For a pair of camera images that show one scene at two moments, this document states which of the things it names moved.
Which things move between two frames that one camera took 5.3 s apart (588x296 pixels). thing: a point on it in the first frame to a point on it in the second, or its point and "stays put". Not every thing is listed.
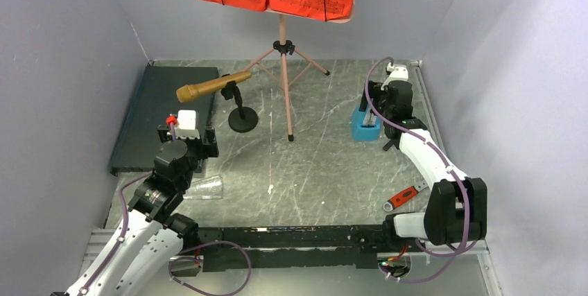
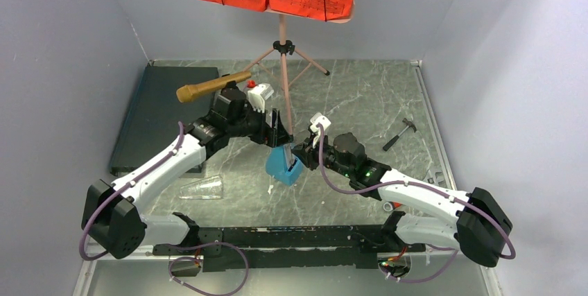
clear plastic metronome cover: x=209 y=188 stays put
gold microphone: x=189 y=92 stays put
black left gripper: x=205 y=149 to x=279 y=136
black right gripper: x=375 y=92 to x=307 y=152
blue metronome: x=365 y=125 to x=277 y=166
